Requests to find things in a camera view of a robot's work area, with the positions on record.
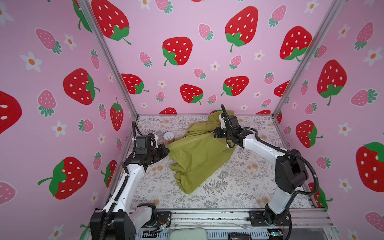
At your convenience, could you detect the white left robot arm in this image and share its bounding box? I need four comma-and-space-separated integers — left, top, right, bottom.
90, 133, 170, 240

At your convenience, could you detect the green zip jacket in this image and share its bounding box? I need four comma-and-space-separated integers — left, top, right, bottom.
167, 111, 235, 194

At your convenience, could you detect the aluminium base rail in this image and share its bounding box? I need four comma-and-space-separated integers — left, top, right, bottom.
89, 207, 334, 232

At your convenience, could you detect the white device on rail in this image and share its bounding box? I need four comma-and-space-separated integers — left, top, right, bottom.
169, 228, 209, 240

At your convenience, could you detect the small white-lidded can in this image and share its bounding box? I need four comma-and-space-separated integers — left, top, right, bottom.
163, 132, 175, 145

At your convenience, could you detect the black device on rail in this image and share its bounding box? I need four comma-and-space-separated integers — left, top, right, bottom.
228, 233, 252, 240

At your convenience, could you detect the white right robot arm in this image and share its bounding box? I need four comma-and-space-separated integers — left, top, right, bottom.
215, 112, 319, 226

